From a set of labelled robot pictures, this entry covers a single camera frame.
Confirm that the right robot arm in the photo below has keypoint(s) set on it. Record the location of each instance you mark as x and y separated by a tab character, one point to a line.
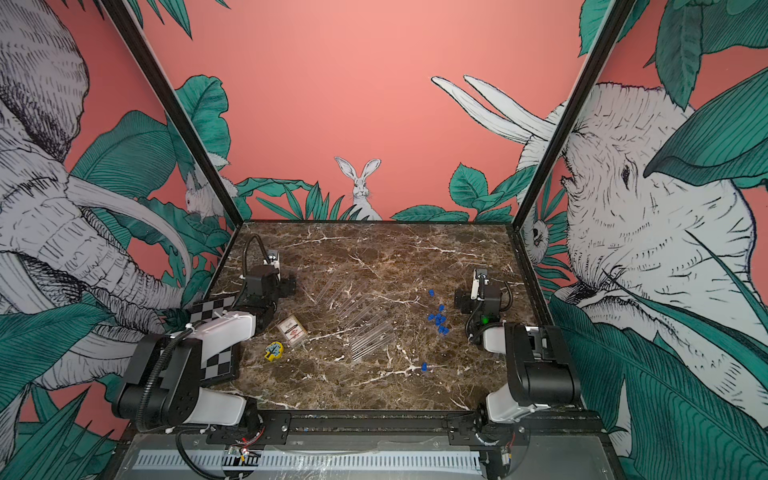
539	372

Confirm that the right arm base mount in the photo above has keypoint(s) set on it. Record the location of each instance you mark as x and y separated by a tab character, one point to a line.
471	429

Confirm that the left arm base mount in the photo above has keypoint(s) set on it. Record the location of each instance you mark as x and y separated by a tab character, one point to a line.
265	427

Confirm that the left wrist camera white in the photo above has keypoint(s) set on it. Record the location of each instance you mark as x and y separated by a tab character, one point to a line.
273	259

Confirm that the clear test tube blue stopper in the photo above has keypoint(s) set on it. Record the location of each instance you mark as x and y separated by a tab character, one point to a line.
371	340
368	345
359	307
372	329
371	312
349	305

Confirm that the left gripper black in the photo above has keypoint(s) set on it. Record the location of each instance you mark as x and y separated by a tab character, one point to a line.
286	286

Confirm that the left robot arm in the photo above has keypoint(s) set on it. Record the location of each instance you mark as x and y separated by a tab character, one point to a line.
163	383

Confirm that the checkerboard calibration board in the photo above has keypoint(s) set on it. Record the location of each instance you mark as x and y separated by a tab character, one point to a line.
220	357

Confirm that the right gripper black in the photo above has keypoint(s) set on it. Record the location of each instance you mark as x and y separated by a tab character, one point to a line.
466	306

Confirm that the white slotted cable duct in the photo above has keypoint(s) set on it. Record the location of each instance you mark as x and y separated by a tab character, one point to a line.
460	462

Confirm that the yellow blue small toy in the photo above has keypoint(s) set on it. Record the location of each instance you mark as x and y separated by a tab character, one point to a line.
274	351

